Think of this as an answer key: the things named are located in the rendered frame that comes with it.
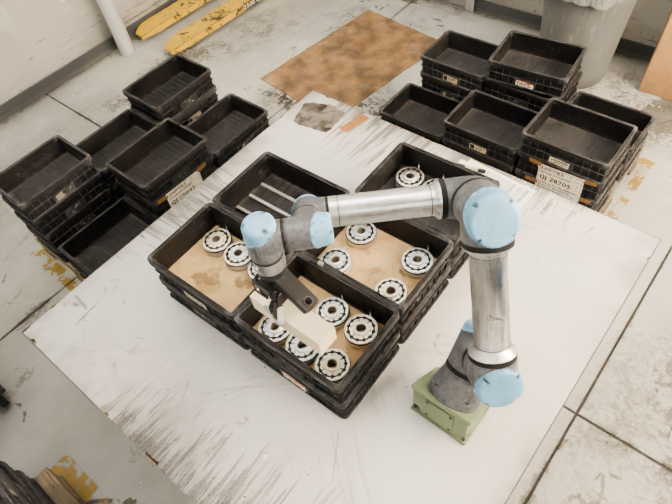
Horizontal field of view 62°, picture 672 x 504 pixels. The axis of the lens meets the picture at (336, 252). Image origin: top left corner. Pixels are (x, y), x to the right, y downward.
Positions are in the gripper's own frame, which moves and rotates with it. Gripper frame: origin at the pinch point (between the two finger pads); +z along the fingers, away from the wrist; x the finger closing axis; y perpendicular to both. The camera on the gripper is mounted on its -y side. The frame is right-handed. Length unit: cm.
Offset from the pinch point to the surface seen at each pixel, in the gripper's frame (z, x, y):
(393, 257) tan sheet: 26, -45, 1
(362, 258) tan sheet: 25.9, -38.8, 9.1
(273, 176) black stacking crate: 26, -50, 61
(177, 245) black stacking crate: 20, -4, 61
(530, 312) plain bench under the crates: 39, -60, -42
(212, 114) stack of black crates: 64, -90, 154
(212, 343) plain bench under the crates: 39, 11, 35
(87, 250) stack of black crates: 82, 4, 152
